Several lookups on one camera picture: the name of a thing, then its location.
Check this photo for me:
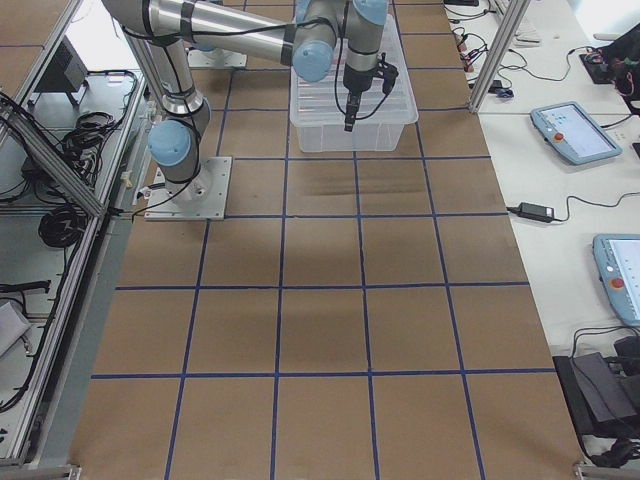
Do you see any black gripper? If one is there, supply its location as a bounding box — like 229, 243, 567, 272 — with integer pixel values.
342, 67, 375, 132

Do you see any clear plastic box lid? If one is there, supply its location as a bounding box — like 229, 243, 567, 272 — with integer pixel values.
291, 1, 399, 132

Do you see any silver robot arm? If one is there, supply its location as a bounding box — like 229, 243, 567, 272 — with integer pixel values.
104, 1, 398, 203

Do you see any clear plastic storage box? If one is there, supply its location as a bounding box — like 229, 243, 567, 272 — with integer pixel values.
288, 12, 420, 154

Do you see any blue teach pendant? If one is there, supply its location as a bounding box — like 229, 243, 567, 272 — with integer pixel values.
592, 234, 639, 327
530, 101, 622, 165

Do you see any black power adapter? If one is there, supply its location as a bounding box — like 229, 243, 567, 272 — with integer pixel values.
516, 202, 555, 223

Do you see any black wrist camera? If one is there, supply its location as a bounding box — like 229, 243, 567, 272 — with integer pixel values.
376, 52, 399, 96

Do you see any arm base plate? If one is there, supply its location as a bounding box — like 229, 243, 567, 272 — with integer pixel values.
143, 156, 233, 221
187, 48, 247, 70

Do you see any aluminium frame post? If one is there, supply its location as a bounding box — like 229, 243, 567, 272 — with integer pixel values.
468, 0, 530, 113

